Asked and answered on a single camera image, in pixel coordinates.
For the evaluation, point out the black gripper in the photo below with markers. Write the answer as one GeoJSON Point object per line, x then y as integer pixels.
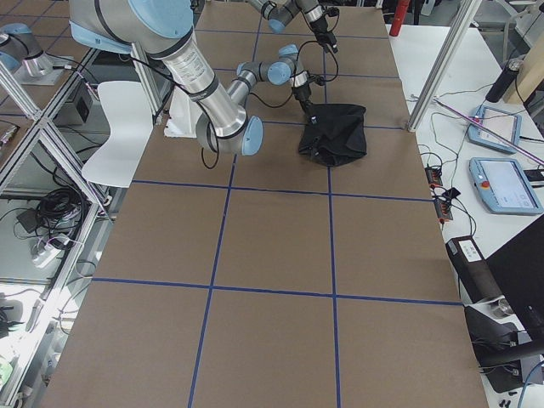
{"type": "Point", "coordinates": [303, 93]}
{"type": "Point", "coordinates": [320, 31]}

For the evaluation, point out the black graphic t-shirt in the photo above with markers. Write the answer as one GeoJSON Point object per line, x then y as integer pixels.
{"type": "Point", "coordinates": [334, 135]}

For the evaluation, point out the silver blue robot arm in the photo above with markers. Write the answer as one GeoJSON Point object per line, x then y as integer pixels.
{"type": "Point", "coordinates": [314, 14]}
{"type": "Point", "coordinates": [165, 31]}

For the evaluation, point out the red cylinder bottle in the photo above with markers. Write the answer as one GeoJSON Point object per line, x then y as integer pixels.
{"type": "Point", "coordinates": [399, 17]}

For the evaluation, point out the black water bottle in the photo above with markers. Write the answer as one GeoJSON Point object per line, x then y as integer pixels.
{"type": "Point", "coordinates": [508, 74]}

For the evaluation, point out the far teach pendant tablet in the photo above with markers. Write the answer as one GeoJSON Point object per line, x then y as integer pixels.
{"type": "Point", "coordinates": [507, 125]}

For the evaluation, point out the teach pendant tablet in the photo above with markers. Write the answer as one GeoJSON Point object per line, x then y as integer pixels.
{"type": "Point", "coordinates": [503, 187]}
{"type": "Point", "coordinates": [507, 125]}

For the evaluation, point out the white plastic chair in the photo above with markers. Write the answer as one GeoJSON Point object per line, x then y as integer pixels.
{"type": "Point", "coordinates": [129, 117]}

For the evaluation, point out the near teach pendant tablet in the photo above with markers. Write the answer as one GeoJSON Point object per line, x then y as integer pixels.
{"type": "Point", "coordinates": [503, 187]}

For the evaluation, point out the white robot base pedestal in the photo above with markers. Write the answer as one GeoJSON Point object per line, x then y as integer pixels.
{"type": "Point", "coordinates": [183, 116]}

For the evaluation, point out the aluminium frame post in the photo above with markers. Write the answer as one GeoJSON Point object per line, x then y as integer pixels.
{"type": "Point", "coordinates": [453, 40]}

